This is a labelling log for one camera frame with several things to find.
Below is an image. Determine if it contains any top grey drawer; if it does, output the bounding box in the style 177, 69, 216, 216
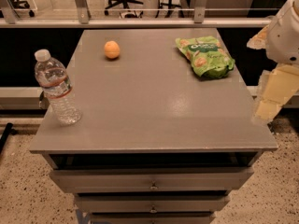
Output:
50, 167, 253, 193

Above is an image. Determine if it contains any middle grey drawer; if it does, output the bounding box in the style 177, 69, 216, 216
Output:
75, 193, 230, 214

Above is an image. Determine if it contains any clear plastic water bottle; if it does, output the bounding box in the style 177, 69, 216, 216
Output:
35, 49, 81, 125

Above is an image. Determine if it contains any green snack bag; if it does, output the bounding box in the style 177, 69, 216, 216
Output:
176, 36, 235, 79

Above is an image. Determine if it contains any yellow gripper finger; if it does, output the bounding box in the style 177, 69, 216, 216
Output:
247, 25, 268, 49
254, 63, 299, 122

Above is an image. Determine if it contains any bottom grey drawer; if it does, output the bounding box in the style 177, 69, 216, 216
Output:
91, 213, 215, 224

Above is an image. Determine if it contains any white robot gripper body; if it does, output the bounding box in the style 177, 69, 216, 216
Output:
266, 0, 299, 64

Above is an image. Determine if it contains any grey drawer cabinet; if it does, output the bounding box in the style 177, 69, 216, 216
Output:
29, 27, 279, 224

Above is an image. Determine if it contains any metal railing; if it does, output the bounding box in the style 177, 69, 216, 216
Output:
0, 0, 272, 28

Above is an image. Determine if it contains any black office chair left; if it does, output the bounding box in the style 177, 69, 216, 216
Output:
9, 0, 35, 17

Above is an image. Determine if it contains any orange fruit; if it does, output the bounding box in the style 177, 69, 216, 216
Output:
104, 41, 121, 59

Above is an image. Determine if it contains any black pole on floor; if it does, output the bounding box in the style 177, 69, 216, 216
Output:
0, 122, 14, 154

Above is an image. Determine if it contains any grey drawer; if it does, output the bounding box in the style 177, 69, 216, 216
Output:
91, 213, 215, 224
75, 193, 230, 214
50, 167, 253, 193

